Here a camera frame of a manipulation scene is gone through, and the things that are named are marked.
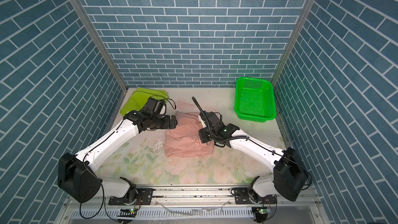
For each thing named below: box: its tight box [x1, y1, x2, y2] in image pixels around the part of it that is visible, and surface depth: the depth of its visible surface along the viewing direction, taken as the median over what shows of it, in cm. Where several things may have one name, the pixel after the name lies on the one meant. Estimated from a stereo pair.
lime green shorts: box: [120, 87, 169, 117], surface depth 111 cm
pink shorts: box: [164, 111, 214, 158], surface depth 89 cm
